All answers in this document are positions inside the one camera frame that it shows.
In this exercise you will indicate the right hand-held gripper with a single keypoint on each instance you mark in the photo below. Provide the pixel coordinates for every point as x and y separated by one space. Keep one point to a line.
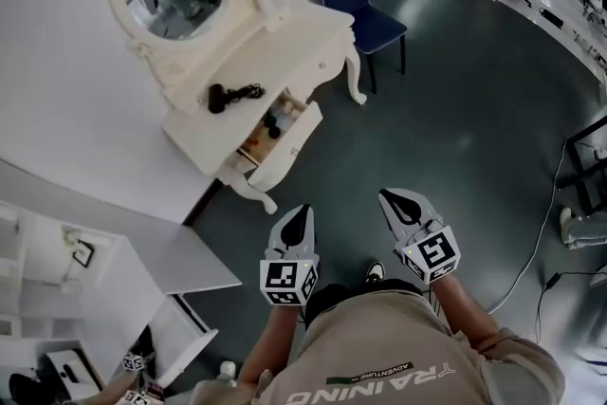
434 253

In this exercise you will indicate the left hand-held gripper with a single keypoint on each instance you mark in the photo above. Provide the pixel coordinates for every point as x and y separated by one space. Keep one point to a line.
284 277

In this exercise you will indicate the white dressing table drawer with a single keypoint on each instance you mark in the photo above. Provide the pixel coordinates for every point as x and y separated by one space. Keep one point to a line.
289 148

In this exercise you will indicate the person's left forearm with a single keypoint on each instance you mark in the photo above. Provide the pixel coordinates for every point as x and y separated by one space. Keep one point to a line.
272 341

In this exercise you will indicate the person's right forearm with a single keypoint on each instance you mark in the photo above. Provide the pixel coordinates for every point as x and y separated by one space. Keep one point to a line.
462 308

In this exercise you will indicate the black round item in drawer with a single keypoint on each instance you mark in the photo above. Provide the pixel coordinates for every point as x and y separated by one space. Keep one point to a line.
272 127

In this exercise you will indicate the pink items in drawer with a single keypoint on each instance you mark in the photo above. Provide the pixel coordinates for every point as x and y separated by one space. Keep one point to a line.
289 106

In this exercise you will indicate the closed white drawer with knob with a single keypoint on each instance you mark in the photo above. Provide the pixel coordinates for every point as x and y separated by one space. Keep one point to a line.
317 67

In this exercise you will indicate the white dressing table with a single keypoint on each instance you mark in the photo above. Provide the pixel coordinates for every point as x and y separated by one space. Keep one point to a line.
265 57

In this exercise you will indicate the person's black and white sneaker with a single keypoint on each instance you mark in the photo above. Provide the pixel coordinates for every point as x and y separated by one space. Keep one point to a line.
374 272

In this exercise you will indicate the person's black trousers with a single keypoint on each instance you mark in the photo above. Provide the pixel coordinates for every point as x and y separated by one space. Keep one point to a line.
332 299

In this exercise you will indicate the person's beige printed shirt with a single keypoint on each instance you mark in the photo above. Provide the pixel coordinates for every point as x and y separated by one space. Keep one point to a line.
403 346

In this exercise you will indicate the white cabinet shelf unit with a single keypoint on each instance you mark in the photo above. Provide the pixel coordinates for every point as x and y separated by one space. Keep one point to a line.
118 289

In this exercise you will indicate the blue chair with black legs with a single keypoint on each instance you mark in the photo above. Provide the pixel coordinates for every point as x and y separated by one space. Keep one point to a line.
365 21

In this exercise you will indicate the spare hand-held gripper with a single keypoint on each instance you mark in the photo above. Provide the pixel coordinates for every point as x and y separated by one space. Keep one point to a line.
140 397
134 362

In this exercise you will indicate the white box device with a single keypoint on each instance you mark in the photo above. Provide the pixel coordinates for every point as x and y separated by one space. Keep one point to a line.
71 370

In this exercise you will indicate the black metal frame table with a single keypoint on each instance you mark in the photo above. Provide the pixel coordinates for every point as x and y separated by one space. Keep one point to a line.
576 147

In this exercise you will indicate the black picture frame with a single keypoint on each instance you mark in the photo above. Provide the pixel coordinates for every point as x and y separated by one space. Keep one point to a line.
83 253

